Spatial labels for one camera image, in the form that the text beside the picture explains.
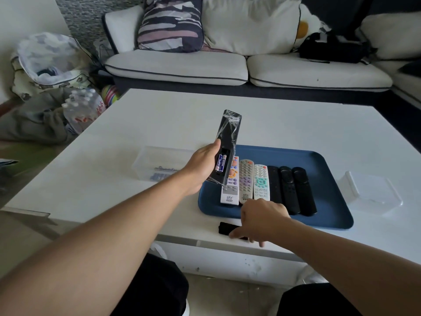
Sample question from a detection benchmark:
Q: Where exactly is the blue plastic tray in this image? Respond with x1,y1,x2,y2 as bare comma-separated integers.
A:
198,145,354,231

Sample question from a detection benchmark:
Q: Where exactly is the pile of batteries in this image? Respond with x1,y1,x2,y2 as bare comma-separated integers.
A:
150,166,181,182

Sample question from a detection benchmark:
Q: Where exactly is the black bag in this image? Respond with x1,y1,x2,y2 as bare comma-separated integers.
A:
298,31,376,64

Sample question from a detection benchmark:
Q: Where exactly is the dark blue pillow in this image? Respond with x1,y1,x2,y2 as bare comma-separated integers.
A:
399,60,421,78

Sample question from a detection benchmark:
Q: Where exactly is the beige remote with grey buttons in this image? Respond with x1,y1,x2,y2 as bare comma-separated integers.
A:
238,159,256,205

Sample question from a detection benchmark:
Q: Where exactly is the person's right leg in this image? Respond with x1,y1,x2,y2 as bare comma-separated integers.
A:
276,282,363,316

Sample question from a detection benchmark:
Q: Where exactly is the person's leg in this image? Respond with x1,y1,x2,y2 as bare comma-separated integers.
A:
110,253,190,316
276,282,363,316

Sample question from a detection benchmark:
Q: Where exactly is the clear plastic box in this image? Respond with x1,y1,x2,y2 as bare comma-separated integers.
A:
132,146,195,183

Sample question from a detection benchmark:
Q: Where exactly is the black battery cover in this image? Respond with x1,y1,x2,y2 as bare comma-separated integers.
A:
218,222,249,241

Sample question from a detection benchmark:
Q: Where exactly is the person's left forearm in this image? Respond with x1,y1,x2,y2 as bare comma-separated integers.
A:
0,167,198,316

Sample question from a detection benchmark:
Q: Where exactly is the white sofa cushion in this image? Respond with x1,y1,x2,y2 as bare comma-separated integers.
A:
201,0,302,56
359,11,421,60

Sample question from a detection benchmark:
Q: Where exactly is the colourful striped ball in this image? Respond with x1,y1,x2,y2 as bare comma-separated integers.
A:
100,84,120,106

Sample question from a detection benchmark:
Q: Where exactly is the black plastic-wrapped remote control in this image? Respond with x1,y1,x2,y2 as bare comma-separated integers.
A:
209,109,243,186

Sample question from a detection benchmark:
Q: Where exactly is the white remote with colourful print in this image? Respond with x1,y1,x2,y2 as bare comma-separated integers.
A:
220,156,240,206

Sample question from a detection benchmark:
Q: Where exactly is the white remote with green buttons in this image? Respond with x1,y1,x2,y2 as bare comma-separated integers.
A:
253,164,270,201

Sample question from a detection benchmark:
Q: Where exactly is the slim black remote control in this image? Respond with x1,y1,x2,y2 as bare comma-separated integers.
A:
292,166,318,217
279,166,301,216
267,166,284,205

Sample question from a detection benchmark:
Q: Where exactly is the white sofa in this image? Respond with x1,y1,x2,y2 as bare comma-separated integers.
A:
103,3,421,110

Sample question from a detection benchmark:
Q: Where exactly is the grey cloth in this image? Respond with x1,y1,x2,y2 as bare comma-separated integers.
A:
0,88,79,144

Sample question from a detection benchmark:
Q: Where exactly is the patterned fabric bag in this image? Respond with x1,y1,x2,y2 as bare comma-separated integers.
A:
11,32,96,100

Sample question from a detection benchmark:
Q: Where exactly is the person's left hand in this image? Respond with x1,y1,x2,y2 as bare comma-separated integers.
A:
182,139,222,196

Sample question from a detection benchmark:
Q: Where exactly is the person's right forearm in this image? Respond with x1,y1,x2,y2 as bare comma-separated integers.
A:
270,215,421,316

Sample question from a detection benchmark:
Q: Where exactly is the person's right hand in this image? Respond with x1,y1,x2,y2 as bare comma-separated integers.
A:
228,198,292,248

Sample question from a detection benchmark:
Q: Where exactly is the white plush toy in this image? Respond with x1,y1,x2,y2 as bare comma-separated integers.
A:
294,4,332,50

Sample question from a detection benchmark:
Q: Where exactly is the clear plastic lid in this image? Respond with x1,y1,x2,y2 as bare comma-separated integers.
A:
337,171,404,216

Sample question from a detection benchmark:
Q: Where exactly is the striped navy pink pillow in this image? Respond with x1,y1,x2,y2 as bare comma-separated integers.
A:
137,0,204,53

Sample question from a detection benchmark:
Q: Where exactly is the person's left leg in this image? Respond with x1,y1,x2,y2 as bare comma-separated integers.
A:
110,253,190,316

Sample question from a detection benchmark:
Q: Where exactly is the pack of water bottles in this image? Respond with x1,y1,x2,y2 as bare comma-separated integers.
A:
61,88,107,135

